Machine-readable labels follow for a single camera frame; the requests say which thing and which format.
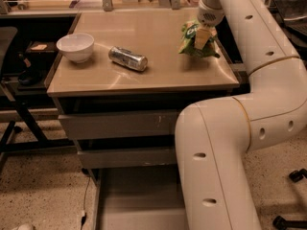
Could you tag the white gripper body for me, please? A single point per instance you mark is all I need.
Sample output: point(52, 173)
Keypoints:
point(210, 16)

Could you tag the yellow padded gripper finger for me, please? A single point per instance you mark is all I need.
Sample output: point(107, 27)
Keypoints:
point(202, 36)

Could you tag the green rice chip bag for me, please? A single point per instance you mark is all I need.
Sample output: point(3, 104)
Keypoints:
point(188, 40)

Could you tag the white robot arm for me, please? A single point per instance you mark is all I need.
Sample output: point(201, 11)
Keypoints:
point(212, 135)

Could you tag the grey drawer cabinet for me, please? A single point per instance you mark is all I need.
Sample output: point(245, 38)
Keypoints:
point(121, 82)

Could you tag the grey middle drawer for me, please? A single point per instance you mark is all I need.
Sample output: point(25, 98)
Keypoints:
point(119, 158)

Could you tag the grey top drawer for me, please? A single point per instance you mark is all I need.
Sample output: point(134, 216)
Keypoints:
point(119, 124)

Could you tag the grey open bottom drawer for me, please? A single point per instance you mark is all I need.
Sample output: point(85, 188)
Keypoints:
point(139, 198)

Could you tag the black laptop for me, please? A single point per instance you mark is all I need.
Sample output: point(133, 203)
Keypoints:
point(293, 14)

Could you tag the silver drink can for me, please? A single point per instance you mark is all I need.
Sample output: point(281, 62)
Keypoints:
point(128, 59)

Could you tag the white ceramic bowl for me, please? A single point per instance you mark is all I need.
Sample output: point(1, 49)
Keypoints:
point(76, 47)

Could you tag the black chair base leg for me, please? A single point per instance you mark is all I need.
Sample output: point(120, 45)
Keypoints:
point(282, 224)

